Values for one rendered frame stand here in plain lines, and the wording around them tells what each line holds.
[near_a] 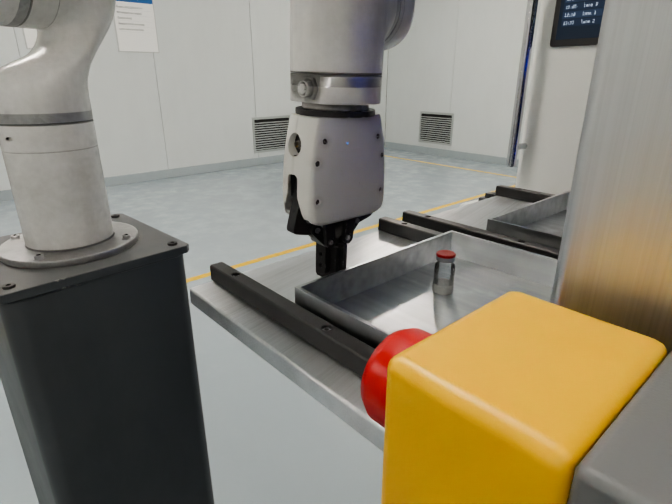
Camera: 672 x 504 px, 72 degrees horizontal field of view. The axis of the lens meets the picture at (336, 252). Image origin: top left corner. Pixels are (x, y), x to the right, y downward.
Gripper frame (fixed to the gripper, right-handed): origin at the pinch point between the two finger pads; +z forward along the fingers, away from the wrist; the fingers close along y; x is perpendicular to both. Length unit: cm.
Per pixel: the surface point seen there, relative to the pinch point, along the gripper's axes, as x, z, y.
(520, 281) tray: -12.3, 3.4, 18.6
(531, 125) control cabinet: 25, -6, 91
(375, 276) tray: -1.9, 2.7, 5.0
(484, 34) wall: 328, -63, 544
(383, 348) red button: -24.4, -9.6, -19.1
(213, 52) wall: 493, -30, 249
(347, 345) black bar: -10.9, 2.0, -7.7
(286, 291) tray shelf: 4.0, 4.4, -3.0
